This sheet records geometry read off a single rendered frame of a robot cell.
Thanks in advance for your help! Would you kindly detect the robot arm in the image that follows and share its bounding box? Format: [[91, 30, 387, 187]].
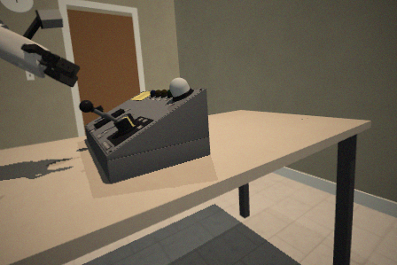
[[23, 9, 63, 40]]

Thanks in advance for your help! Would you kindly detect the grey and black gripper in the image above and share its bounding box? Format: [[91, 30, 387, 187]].
[[0, 24, 80, 87]]

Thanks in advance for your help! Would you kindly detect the grey control console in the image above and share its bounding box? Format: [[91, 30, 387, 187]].
[[79, 78, 210, 183]]

